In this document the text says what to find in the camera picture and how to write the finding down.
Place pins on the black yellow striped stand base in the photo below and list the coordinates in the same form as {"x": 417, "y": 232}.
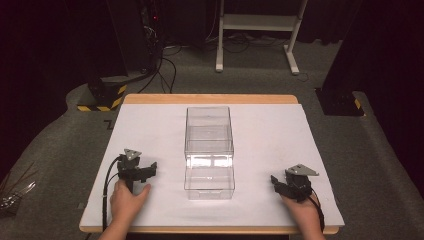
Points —
{"x": 106, "y": 95}

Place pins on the white metal stand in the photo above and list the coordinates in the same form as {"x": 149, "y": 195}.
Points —
{"x": 260, "y": 22}

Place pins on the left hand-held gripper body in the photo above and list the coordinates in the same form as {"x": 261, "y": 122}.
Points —
{"x": 128, "y": 170}

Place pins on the clear plastic drawer case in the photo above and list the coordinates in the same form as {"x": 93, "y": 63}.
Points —
{"x": 209, "y": 133}

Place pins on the black curtain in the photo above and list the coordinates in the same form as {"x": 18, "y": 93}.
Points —
{"x": 40, "y": 50}
{"x": 383, "y": 50}

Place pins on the person's left hand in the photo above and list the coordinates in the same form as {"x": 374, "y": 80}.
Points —
{"x": 125, "y": 205}

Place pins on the person's right hand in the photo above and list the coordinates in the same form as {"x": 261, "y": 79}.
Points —
{"x": 301, "y": 213}

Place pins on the wooden table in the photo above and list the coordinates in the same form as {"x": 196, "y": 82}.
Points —
{"x": 210, "y": 99}

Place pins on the black equipment tower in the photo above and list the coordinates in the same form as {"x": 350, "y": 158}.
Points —
{"x": 133, "y": 33}

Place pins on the white table cover sheet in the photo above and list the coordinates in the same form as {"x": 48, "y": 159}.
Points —
{"x": 266, "y": 140}

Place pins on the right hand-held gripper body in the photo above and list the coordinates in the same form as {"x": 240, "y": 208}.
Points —
{"x": 300, "y": 183}

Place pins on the metal tripod legs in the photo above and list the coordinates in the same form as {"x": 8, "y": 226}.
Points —
{"x": 15, "y": 195}

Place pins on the clear plastic drawer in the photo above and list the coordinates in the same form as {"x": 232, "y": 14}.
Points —
{"x": 209, "y": 181}

